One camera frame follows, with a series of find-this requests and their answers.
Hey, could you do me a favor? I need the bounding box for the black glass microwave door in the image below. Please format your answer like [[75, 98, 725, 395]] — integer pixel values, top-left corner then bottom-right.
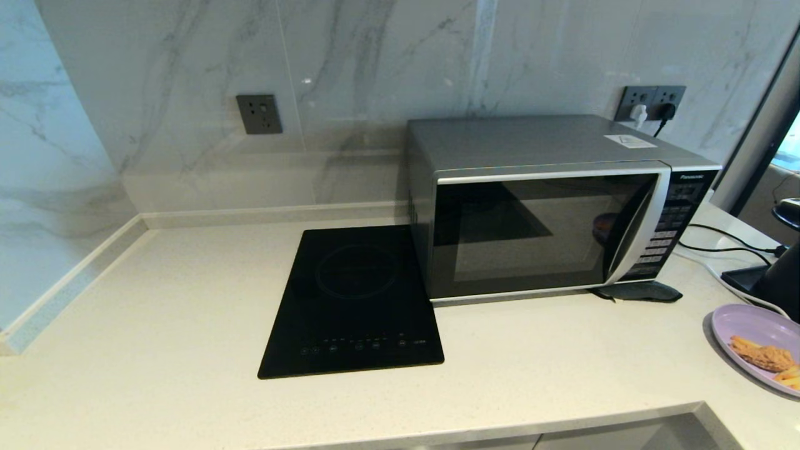
[[428, 161, 673, 302]]

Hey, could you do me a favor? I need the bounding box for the purple plate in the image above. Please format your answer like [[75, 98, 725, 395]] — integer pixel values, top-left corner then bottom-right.
[[712, 304, 800, 399]]

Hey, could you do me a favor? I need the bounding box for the silver microwave oven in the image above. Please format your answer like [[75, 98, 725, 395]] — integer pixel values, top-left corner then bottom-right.
[[405, 114, 723, 306]]

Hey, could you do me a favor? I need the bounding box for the black pad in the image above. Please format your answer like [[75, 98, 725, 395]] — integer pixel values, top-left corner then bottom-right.
[[591, 281, 684, 304]]

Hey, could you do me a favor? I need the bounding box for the black induction cooktop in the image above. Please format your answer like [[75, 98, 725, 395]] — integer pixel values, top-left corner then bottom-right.
[[257, 224, 446, 380]]

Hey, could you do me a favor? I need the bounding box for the white paper sticker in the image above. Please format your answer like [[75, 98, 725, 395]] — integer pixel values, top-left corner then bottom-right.
[[603, 134, 658, 150]]

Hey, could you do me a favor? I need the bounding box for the flat black appliance base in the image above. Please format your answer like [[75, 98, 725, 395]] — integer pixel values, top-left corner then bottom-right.
[[721, 265, 776, 296]]

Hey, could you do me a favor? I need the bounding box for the brown fried chicken piece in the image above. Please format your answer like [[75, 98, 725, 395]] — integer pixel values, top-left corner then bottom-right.
[[730, 336, 796, 374]]

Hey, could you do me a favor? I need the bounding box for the black round stool seat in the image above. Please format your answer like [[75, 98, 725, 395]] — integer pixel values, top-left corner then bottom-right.
[[772, 197, 800, 231]]

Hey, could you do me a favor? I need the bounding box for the grey wall socket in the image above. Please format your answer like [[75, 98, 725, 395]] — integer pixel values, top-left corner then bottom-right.
[[236, 94, 283, 136], [614, 86, 657, 124], [652, 86, 687, 121]]

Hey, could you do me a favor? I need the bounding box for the thin black cable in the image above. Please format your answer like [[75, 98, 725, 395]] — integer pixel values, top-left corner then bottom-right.
[[678, 241, 774, 268], [687, 223, 789, 257]]

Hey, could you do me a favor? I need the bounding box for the dark door frame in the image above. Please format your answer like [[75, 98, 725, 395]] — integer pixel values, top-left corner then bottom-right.
[[709, 25, 800, 216]]

